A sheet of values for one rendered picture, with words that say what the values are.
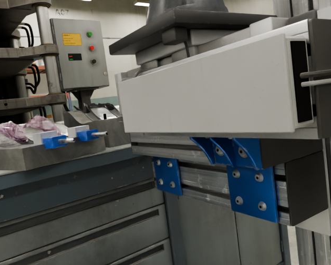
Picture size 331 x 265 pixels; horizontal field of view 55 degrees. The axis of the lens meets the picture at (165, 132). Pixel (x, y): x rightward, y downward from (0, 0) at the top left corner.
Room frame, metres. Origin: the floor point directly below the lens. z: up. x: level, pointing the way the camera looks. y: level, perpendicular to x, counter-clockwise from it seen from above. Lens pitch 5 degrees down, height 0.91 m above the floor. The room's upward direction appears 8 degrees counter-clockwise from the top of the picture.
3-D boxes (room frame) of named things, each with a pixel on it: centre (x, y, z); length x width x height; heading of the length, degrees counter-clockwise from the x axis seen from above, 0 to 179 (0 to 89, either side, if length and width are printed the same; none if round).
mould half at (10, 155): (1.00, 0.46, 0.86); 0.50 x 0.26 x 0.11; 54
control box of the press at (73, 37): (1.97, 0.47, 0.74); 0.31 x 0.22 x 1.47; 126
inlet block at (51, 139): (0.80, 0.27, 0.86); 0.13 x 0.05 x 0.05; 54
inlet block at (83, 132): (0.89, 0.21, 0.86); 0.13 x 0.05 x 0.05; 54
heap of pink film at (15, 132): (1.01, 0.46, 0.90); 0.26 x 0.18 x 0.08; 54
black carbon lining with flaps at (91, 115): (1.26, 0.22, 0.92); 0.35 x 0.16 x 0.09; 36
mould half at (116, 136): (1.28, 0.22, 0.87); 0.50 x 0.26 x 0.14; 36
